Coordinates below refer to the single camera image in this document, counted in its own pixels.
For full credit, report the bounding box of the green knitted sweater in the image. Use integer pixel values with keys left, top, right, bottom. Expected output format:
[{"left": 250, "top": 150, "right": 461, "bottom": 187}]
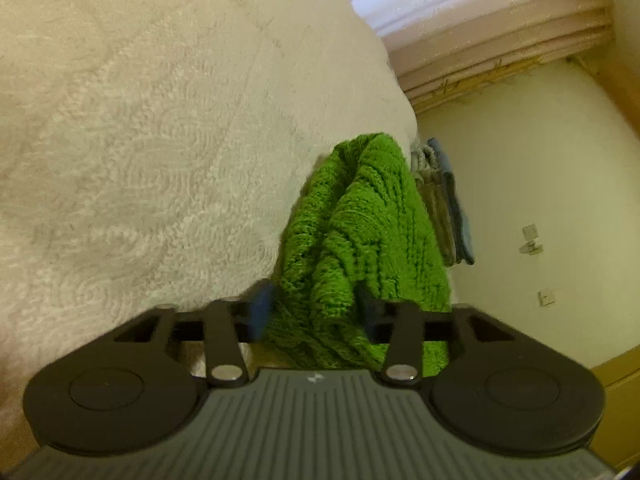
[{"left": 262, "top": 133, "right": 450, "bottom": 370}]

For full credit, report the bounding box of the grey-green folded garment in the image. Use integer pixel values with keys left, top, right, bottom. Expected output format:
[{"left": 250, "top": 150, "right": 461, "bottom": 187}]
[{"left": 411, "top": 143, "right": 458, "bottom": 266}]

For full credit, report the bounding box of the white and blue bedspread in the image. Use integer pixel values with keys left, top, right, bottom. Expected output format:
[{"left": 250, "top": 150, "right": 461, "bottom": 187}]
[{"left": 1, "top": 0, "right": 416, "bottom": 441}]

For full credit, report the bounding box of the beige drape curtain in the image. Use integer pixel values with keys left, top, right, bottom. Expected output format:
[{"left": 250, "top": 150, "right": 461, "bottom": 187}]
[{"left": 405, "top": 25, "right": 614, "bottom": 114}]

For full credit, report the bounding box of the lower wall socket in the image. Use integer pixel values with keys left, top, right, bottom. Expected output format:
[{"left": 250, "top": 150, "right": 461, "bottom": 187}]
[{"left": 538, "top": 288, "right": 555, "bottom": 307}]

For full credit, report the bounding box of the wall socket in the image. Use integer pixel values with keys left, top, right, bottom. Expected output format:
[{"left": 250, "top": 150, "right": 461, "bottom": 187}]
[
  {"left": 520, "top": 223, "right": 544, "bottom": 256},
  {"left": 538, "top": 288, "right": 555, "bottom": 307}
]

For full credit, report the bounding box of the upper wall socket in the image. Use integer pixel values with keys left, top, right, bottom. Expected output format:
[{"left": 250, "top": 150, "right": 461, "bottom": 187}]
[{"left": 520, "top": 223, "right": 544, "bottom": 256}]

